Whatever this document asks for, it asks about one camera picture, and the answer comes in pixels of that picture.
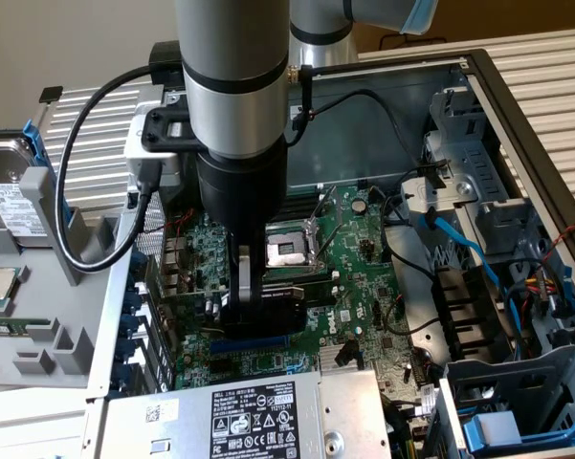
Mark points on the green RAM stick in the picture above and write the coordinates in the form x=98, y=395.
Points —
x=0, y=330

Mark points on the blue expansion slot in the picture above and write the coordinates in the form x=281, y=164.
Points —
x=268, y=343

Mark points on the silver metal disk bay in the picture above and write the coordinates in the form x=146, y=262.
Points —
x=483, y=162

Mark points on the CPU socket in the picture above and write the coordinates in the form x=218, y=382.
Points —
x=287, y=251

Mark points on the black RAM slot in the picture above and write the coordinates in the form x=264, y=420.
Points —
x=301, y=198
x=299, y=214
x=306, y=277

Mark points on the blue hard disk carrier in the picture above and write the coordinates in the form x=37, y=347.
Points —
x=37, y=143

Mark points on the grey power supply unit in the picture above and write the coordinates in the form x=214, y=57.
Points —
x=182, y=430

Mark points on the round coin battery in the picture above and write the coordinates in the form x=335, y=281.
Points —
x=359, y=205

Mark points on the small black bracket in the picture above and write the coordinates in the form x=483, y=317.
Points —
x=50, y=94

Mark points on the silver chipset heatsink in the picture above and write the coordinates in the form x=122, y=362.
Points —
x=327, y=356

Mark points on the thin metal locking lever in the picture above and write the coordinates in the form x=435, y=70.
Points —
x=328, y=242

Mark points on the blue disk caddy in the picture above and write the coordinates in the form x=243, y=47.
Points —
x=545, y=437

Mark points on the grey metal disk bay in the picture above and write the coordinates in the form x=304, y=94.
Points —
x=507, y=382

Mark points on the black box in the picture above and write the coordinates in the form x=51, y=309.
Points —
x=165, y=57

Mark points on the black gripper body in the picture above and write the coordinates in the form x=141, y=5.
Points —
x=241, y=191

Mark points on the grey parts rack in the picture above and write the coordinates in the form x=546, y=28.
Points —
x=76, y=306

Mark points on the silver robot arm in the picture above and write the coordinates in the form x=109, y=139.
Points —
x=229, y=72

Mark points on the blue card retainer clip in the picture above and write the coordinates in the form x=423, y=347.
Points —
x=129, y=324
x=134, y=301
x=125, y=349
x=139, y=264
x=120, y=374

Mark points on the green graphics card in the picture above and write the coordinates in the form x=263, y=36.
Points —
x=277, y=315

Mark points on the short black expansion slot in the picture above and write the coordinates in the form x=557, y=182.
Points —
x=220, y=367

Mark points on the open PC case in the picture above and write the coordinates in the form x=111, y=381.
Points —
x=354, y=143

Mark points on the silver hard disk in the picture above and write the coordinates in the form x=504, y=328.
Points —
x=14, y=210

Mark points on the green motherboard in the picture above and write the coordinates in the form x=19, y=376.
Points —
x=363, y=287

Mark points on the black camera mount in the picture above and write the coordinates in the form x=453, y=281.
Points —
x=155, y=138

